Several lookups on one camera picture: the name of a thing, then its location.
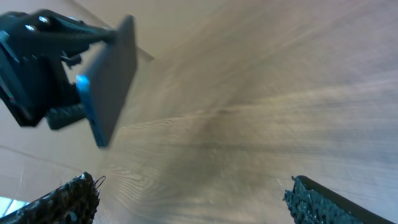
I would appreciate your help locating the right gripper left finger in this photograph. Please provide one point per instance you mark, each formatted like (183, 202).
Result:
(73, 202)

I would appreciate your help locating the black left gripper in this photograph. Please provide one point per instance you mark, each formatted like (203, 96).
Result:
(34, 50)

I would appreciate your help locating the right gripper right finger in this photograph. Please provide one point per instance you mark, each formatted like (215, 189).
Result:
(310, 202)

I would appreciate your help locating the blue Galaxy smartphone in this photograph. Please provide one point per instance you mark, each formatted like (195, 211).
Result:
(103, 87)

